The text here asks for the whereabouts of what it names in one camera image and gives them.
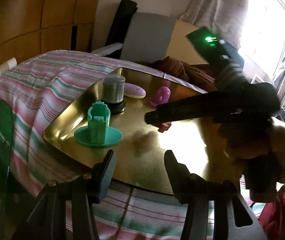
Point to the colourful headboard cushion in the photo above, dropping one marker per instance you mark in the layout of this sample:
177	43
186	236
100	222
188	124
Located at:
143	37

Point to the gold metal tray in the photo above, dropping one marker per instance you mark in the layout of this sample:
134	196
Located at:
140	154

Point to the purple octopus toy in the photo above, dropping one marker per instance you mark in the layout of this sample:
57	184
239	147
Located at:
162	96

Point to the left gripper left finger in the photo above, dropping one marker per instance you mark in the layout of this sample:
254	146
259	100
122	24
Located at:
89	191

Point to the brown pillow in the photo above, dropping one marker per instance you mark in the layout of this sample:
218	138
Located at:
200	75

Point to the clear cup black base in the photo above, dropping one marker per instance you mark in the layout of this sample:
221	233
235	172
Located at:
113	93

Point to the purple oval soap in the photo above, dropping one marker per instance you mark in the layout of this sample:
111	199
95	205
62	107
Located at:
134	91

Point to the striped bed cover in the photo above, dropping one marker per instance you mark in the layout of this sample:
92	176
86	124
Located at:
38	90

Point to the red foam puzzle piece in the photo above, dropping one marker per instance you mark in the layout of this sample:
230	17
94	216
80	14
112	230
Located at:
162	127

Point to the person right hand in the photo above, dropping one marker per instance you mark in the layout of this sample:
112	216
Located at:
255	150

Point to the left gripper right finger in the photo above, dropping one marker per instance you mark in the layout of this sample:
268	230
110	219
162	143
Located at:
192	190

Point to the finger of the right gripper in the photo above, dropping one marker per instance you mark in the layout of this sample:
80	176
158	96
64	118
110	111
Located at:
193	107

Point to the window curtain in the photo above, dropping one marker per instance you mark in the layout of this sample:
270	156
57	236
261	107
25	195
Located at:
224	18

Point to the teal plastic funnel stand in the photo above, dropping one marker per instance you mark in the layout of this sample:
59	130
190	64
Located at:
98	132

